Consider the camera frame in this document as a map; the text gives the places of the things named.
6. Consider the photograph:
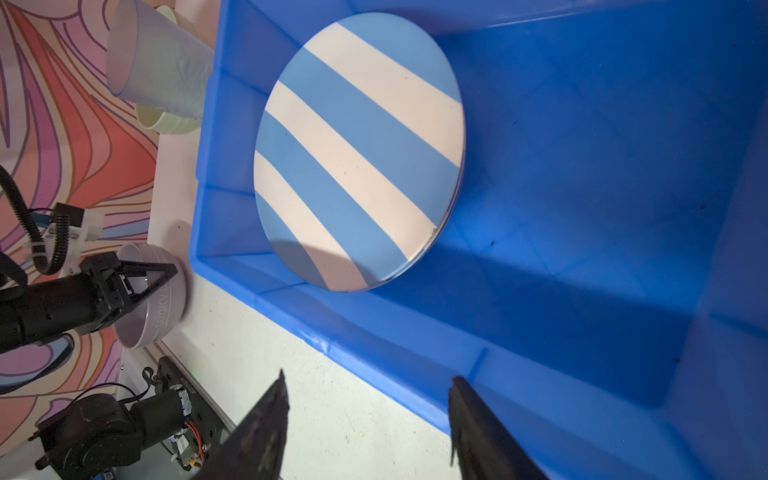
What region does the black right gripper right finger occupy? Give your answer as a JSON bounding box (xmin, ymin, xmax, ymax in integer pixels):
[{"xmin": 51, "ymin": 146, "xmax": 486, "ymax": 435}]
[{"xmin": 448, "ymin": 376, "xmax": 547, "ymax": 480}]

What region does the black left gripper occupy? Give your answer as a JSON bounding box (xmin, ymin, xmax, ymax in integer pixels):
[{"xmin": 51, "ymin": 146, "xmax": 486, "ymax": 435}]
[{"xmin": 77, "ymin": 252, "xmax": 178, "ymax": 333}]

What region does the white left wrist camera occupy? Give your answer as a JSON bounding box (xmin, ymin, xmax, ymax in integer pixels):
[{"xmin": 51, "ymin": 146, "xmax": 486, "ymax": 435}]
[{"xmin": 29, "ymin": 203, "xmax": 105, "ymax": 277}]

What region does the blue plastic bin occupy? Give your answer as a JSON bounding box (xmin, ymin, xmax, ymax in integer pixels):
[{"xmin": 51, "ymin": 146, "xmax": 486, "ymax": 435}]
[{"xmin": 191, "ymin": 1, "xmax": 767, "ymax": 479}]

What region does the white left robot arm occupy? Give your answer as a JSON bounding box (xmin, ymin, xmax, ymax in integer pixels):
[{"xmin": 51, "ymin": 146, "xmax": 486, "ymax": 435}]
[{"xmin": 1, "ymin": 252, "xmax": 178, "ymax": 353}]

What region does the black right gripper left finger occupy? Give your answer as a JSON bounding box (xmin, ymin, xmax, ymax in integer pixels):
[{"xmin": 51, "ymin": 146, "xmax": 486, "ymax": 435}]
[{"xmin": 192, "ymin": 371, "xmax": 290, "ymax": 480}]

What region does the light green ceramic bowl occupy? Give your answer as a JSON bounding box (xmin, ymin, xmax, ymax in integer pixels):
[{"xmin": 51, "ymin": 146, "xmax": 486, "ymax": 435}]
[{"xmin": 134, "ymin": 5, "xmax": 202, "ymax": 135}]

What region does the blue ribbed plastic cup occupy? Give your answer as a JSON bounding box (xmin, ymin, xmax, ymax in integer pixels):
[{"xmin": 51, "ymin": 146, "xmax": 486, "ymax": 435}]
[{"xmin": 106, "ymin": 0, "xmax": 214, "ymax": 120}]

